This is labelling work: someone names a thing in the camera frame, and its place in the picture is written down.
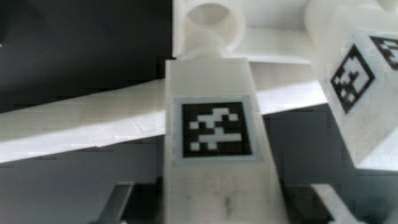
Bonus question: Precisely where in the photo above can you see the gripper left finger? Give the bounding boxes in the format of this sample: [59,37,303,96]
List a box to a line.
[89,182,136,224]

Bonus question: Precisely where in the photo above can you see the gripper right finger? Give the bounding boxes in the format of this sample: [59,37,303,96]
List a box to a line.
[311,184,367,224]

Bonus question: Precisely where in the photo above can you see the small white leg block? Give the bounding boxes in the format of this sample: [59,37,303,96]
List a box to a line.
[160,31,292,224]

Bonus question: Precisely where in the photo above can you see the white chair leg block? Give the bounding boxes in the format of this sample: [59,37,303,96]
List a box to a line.
[304,0,398,171]

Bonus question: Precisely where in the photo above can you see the white chair seat part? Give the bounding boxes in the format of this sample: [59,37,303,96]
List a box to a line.
[173,0,320,64]

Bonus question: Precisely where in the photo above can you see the white U-shaped frame obstacle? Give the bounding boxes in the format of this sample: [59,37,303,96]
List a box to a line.
[0,61,329,164]

